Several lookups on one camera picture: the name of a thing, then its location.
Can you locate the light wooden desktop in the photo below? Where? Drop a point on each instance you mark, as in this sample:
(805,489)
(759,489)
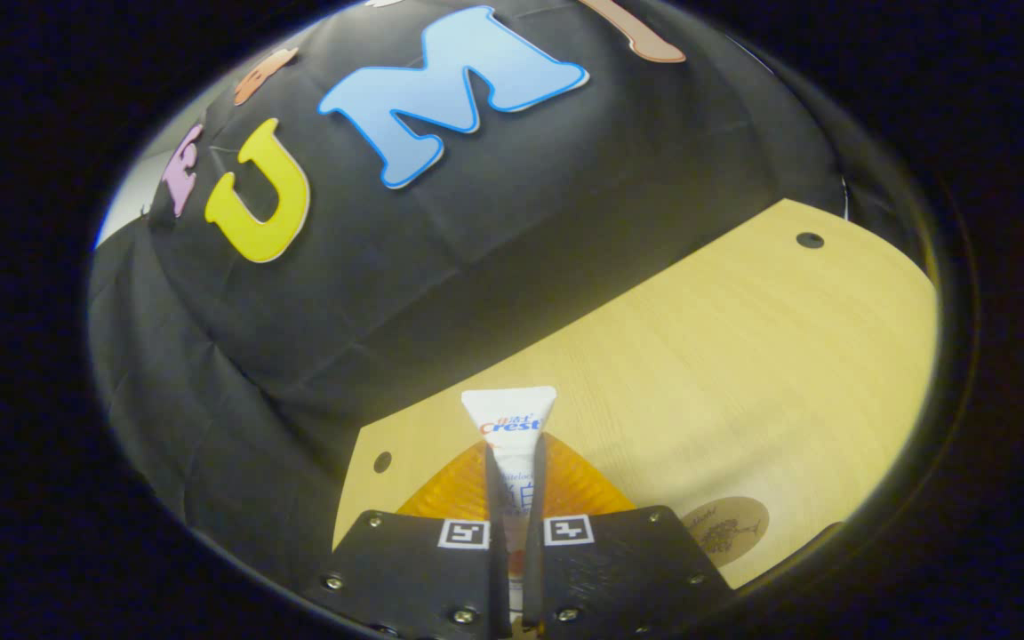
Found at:
(743,356)

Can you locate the round wooden coaster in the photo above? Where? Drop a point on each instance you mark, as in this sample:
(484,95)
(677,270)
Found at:
(725,532)

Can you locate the white toothpaste tube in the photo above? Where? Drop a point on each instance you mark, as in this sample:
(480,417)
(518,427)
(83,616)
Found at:
(512,413)

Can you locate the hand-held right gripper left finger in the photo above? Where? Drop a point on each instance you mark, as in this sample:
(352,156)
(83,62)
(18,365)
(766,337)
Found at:
(423,578)

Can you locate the black backdrop cloth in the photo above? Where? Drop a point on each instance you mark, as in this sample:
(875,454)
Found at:
(476,249)

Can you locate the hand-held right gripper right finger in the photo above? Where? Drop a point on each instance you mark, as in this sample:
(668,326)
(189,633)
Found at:
(619,569)

